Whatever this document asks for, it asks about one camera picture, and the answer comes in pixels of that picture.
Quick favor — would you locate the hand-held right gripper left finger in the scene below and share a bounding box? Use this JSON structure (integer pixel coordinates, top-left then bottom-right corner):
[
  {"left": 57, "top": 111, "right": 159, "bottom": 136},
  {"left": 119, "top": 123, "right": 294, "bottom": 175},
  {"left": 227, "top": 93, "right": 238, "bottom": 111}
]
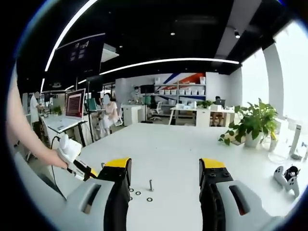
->
[{"left": 57, "top": 157, "right": 132, "bottom": 231}]

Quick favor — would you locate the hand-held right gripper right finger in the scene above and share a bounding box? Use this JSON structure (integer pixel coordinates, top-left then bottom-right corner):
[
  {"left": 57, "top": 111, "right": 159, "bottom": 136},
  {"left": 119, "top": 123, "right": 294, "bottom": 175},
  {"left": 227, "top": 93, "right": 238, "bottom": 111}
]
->
[{"left": 199, "top": 158, "right": 282, "bottom": 231}]

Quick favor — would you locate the person's left hand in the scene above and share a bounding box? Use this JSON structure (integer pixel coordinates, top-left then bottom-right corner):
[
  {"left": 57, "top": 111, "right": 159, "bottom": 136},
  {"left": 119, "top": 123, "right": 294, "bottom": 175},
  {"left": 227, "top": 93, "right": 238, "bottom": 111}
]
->
[{"left": 44, "top": 148, "right": 69, "bottom": 170}]

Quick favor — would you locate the black tripod stand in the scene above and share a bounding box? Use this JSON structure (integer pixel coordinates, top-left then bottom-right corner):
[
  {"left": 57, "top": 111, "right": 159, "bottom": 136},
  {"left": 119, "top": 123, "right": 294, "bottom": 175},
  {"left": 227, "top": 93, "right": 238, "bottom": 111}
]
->
[{"left": 86, "top": 77, "right": 97, "bottom": 144}]

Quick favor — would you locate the white handheld controller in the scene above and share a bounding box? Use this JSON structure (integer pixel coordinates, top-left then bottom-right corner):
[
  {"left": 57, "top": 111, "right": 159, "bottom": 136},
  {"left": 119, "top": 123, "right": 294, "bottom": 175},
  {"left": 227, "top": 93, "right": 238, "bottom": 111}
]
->
[
  {"left": 285, "top": 177, "right": 301, "bottom": 198},
  {"left": 273, "top": 166, "right": 289, "bottom": 188}
]

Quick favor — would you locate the white laptop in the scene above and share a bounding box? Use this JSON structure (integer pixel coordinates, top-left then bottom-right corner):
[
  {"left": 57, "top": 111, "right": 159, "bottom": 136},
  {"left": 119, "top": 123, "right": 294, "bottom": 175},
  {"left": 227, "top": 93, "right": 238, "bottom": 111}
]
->
[{"left": 49, "top": 88, "right": 87, "bottom": 133}]

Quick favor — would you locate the teal box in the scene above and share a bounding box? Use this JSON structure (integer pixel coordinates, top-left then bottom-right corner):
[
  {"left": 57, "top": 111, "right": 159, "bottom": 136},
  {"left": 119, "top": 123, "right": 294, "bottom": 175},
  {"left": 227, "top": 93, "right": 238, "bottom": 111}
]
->
[{"left": 86, "top": 97, "right": 99, "bottom": 112}]

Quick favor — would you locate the white cabinet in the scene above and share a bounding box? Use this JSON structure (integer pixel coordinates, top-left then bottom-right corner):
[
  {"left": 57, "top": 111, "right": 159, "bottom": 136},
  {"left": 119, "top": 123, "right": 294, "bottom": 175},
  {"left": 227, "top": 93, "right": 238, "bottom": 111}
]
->
[{"left": 122, "top": 104, "right": 145, "bottom": 126}]

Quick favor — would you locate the white desktop stand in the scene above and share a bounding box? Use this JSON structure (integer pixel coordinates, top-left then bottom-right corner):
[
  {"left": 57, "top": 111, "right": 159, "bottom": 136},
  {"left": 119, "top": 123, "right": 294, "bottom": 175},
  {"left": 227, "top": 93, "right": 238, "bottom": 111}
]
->
[{"left": 290, "top": 124, "right": 303, "bottom": 160}]

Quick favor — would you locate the large potted green plant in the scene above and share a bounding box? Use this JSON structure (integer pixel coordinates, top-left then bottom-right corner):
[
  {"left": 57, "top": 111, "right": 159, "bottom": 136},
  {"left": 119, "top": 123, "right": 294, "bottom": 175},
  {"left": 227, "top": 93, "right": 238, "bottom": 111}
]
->
[{"left": 218, "top": 98, "right": 280, "bottom": 148}]

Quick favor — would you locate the dark hanging display screen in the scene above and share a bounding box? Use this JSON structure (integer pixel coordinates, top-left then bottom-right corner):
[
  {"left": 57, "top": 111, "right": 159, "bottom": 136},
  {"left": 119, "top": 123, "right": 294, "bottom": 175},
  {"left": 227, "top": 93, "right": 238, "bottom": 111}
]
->
[{"left": 55, "top": 33, "right": 106, "bottom": 75}]

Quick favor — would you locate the white office chair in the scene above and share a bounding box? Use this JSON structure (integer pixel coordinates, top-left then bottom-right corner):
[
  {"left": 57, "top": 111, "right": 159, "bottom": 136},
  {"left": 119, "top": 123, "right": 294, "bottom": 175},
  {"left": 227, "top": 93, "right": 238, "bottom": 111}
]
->
[{"left": 148, "top": 101, "right": 164, "bottom": 121}]

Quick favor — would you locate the black monitor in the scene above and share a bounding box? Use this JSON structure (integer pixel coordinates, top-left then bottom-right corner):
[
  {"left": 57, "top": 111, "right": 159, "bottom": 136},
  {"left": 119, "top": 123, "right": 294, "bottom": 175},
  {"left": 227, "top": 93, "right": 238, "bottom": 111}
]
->
[{"left": 140, "top": 84, "right": 155, "bottom": 94}]

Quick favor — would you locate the white office desk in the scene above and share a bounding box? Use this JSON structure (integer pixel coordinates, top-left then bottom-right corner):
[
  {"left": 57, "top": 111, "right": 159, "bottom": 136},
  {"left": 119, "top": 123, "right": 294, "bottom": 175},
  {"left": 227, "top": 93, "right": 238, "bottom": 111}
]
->
[{"left": 169, "top": 105, "right": 236, "bottom": 128}]

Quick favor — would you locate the small potted green plant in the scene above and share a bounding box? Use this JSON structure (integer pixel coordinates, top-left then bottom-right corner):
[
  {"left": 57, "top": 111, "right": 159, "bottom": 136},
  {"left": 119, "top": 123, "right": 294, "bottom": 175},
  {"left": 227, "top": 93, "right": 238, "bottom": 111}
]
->
[{"left": 196, "top": 100, "right": 215, "bottom": 109}]

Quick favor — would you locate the metal shelf rack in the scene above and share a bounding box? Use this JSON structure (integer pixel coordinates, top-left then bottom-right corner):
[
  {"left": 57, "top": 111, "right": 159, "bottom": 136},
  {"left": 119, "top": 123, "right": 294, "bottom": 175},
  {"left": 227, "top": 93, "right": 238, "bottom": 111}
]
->
[{"left": 154, "top": 77, "right": 207, "bottom": 109}]

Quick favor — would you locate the row of white storage bins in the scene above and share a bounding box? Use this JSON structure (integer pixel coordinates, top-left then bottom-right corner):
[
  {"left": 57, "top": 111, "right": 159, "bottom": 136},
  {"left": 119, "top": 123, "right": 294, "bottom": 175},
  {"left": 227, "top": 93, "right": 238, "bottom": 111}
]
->
[{"left": 155, "top": 77, "right": 206, "bottom": 106}]

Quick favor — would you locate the linear ceiling light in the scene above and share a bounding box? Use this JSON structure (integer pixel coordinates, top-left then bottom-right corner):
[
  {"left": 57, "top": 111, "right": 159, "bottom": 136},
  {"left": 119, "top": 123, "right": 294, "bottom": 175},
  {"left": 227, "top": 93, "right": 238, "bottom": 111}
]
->
[{"left": 100, "top": 57, "right": 240, "bottom": 75}]

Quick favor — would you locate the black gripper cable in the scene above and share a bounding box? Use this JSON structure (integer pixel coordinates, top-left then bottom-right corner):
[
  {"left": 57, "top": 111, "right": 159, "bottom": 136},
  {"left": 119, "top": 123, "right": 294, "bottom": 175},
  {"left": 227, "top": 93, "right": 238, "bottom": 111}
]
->
[{"left": 49, "top": 136, "right": 67, "bottom": 200}]

